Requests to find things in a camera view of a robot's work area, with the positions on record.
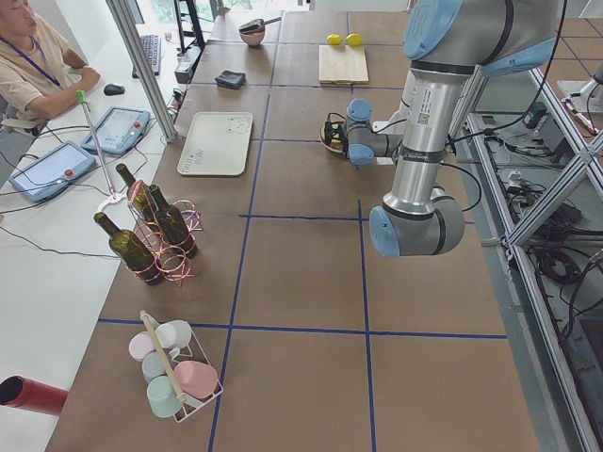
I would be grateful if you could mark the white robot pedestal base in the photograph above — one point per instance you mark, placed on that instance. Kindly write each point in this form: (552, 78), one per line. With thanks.
(396, 124)

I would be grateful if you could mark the white plate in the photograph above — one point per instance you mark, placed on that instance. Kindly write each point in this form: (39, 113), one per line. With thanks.
(330, 143)

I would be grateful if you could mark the green wine bottle back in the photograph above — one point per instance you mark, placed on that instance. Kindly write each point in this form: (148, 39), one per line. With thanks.
(129, 181)

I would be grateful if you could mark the aluminium frame post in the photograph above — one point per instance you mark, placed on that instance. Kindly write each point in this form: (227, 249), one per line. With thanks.
(124, 20)

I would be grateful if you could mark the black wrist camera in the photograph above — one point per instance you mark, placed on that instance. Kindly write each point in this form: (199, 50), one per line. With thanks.
(332, 133)

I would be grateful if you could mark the metal rod green tip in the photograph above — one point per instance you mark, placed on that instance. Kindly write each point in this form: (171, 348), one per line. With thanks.
(113, 197)

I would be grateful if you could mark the teach pendant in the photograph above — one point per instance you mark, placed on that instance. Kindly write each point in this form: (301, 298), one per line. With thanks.
(50, 174)
(120, 129)

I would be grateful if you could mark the pink bowl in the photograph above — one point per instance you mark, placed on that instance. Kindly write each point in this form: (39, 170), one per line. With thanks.
(253, 39)

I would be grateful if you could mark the black computer mouse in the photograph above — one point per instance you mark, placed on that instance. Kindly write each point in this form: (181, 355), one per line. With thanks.
(113, 90)

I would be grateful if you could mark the lilac cup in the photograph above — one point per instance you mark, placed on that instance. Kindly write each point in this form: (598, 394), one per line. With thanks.
(140, 346)

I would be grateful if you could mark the wooden cutting board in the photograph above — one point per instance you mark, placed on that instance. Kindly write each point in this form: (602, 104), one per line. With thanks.
(342, 65)

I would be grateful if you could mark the pink cup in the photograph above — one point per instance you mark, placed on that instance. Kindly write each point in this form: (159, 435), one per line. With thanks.
(197, 379)

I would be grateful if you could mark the seated person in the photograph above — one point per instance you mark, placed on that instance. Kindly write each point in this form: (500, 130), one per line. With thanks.
(40, 72)

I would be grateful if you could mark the dark grey folded cloth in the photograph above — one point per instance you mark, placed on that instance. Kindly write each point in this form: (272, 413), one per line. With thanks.
(231, 80)

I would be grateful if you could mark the metal scoop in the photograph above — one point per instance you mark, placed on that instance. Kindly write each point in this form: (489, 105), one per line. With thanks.
(256, 25)

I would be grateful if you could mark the teach pendant far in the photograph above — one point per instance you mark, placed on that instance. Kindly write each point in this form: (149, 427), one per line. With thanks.
(120, 129)

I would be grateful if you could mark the white wire cup rack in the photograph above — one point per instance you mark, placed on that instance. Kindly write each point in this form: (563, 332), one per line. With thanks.
(172, 357)

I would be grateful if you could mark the red cylinder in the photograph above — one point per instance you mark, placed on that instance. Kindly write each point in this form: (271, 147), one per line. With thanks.
(27, 394)

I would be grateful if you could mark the grey cup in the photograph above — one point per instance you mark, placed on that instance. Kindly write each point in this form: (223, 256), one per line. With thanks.
(152, 367)

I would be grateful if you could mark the yellow lemon left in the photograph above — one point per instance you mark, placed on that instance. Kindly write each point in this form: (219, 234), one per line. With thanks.
(334, 40)

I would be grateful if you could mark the black keyboard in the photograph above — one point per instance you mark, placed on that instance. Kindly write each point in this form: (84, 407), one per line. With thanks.
(151, 46)

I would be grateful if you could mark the teach pendant near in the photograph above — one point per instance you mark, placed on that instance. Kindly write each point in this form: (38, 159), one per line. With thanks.
(50, 174)

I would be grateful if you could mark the mint green cup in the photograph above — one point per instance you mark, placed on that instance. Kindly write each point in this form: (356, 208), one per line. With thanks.
(162, 398)

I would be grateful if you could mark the green wine bottle middle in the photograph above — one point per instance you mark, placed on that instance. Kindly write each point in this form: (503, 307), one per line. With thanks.
(172, 224)

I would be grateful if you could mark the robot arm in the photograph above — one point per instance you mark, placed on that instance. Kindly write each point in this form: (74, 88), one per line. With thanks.
(583, 98)
(446, 42)

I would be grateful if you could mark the cream serving tray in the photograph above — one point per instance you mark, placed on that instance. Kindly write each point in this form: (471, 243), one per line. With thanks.
(217, 144)

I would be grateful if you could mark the green wine bottle front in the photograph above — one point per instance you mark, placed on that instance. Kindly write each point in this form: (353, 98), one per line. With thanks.
(133, 252)

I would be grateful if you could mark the copper wire bottle rack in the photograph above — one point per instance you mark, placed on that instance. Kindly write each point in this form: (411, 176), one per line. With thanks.
(170, 260)

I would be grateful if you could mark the white cup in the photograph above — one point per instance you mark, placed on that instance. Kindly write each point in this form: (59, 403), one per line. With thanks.
(174, 334)

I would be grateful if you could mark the green wine bottle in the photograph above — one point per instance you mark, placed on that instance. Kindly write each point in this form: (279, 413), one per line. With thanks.
(172, 224)
(129, 181)
(133, 252)

